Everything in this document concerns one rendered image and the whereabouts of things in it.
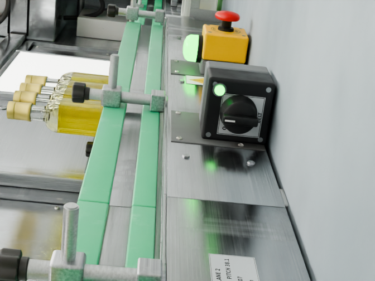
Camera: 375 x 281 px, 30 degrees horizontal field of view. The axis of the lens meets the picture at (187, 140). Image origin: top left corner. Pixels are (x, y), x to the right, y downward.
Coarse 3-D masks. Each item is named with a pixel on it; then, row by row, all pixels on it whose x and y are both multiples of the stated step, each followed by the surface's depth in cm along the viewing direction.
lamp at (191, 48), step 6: (192, 36) 112; (198, 36) 113; (186, 42) 112; (192, 42) 112; (198, 42) 112; (186, 48) 112; (192, 48) 112; (198, 48) 112; (186, 54) 112; (192, 54) 112; (198, 54) 112; (192, 60) 113; (198, 60) 113
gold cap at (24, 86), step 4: (20, 84) 141; (24, 84) 141; (28, 84) 141; (32, 84) 142; (36, 84) 142; (40, 84) 142; (20, 88) 141; (24, 88) 141; (28, 88) 141; (32, 88) 141; (36, 88) 141; (40, 88) 141; (40, 92) 141
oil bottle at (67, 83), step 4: (64, 80) 143; (68, 80) 143; (72, 80) 143; (76, 80) 144; (80, 80) 144; (60, 84) 141; (64, 84) 140; (68, 84) 141; (72, 84) 141; (88, 84) 142; (92, 84) 142; (96, 84) 143; (100, 84) 143; (56, 88) 140; (96, 88) 140; (100, 88) 141
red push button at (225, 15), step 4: (220, 12) 111; (224, 12) 111; (228, 12) 111; (232, 12) 112; (216, 16) 111; (220, 16) 110; (224, 16) 110; (228, 16) 110; (232, 16) 110; (236, 16) 111; (224, 20) 110; (228, 20) 110; (232, 20) 110; (236, 20) 111; (224, 24) 112; (228, 24) 112
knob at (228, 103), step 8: (232, 96) 83; (240, 96) 83; (224, 104) 83; (232, 104) 81; (240, 104) 81; (248, 104) 82; (224, 112) 82; (232, 112) 82; (240, 112) 82; (248, 112) 82; (256, 112) 83; (224, 120) 81; (232, 120) 81; (240, 120) 81; (248, 120) 81; (256, 120) 81; (232, 128) 82; (240, 128) 82; (248, 128) 82
